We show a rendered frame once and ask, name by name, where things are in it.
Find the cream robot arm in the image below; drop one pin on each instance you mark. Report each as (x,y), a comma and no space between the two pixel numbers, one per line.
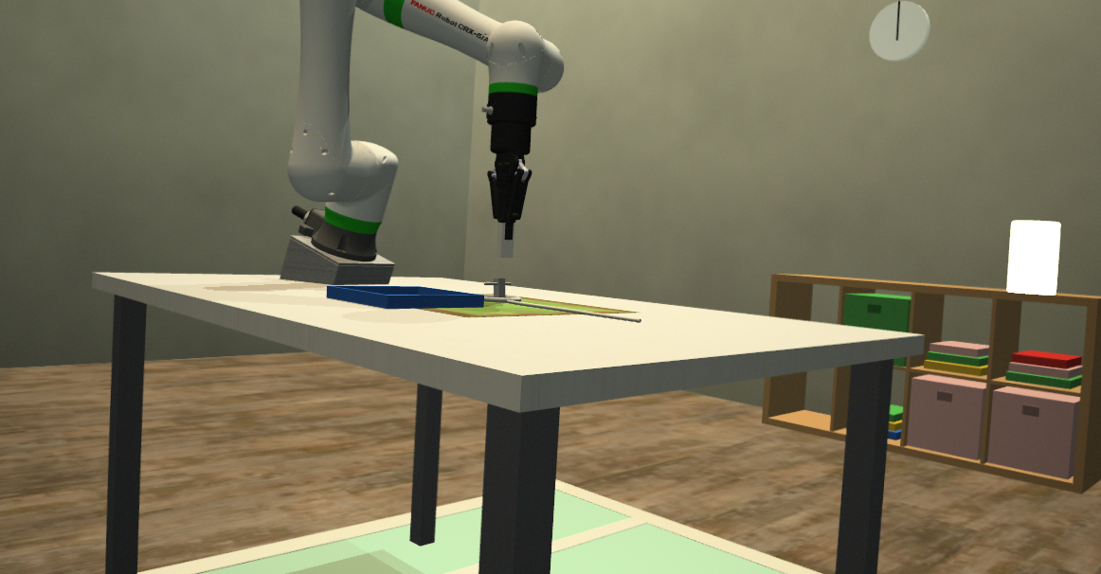
(355,179)

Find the blue square tray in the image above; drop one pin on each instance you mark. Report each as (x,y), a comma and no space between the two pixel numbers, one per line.
(405,297)

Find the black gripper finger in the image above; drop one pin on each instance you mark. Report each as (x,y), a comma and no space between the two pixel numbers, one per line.
(497,190)
(513,201)

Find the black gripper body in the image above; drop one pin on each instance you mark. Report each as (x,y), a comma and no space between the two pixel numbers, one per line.
(510,142)

